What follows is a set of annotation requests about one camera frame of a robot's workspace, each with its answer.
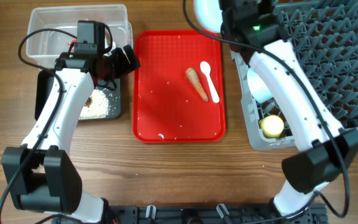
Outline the red snack wrapper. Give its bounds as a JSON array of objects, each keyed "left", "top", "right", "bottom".
[{"left": 67, "top": 39, "right": 77, "bottom": 46}]

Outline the light blue plate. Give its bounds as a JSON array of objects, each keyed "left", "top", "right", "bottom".
[{"left": 193, "top": 0, "right": 223, "bottom": 33}]

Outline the light blue bowl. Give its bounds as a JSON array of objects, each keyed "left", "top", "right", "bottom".
[{"left": 247, "top": 68, "right": 273, "bottom": 103}]

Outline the white plastic spoon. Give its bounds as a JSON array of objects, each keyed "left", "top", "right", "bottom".
[{"left": 200, "top": 61, "right": 220, "bottom": 103}]

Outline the carrot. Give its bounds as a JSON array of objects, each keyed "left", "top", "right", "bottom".
[{"left": 185, "top": 68, "right": 208, "bottom": 101}]

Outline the yellow cup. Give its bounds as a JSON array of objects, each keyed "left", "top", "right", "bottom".
[{"left": 259, "top": 115, "right": 284, "bottom": 139}]

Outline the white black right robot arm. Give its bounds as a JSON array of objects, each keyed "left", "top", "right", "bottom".
[{"left": 219, "top": 0, "right": 358, "bottom": 218}]

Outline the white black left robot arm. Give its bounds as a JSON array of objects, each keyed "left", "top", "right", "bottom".
[{"left": 0, "top": 44, "right": 140, "bottom": 223}]

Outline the grey dishwasher rack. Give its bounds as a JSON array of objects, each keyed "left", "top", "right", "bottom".
[{"left": 230, "top": 0, "right": 358, "bottom": 151}]

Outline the brown food scrap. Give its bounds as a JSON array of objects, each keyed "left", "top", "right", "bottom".
[{"left": 85, "top": 97, "right": 93, "bottom": 107}]

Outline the rice pile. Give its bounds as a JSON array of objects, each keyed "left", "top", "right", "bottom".
[{"left": 79, "top": 88, "right": 121, "bottom": 120}]

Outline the black plastic tray bin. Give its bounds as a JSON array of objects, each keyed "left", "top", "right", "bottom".
[{"left": 34, "top": 71, "right": 122, "bottom": 121}]

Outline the clear plastic bin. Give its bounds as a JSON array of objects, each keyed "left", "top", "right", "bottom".
[{"left": 26, "top": 4, "right": 133, "bottom": 68}]

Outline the red serving tray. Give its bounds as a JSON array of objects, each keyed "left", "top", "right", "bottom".
[{"left": 132, "top": 30, "right": 226, "bottom": 143}]

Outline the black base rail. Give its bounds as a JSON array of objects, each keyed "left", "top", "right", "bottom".
[{"left": 51, "top": 202, "right": 328, "bottom": 224}]

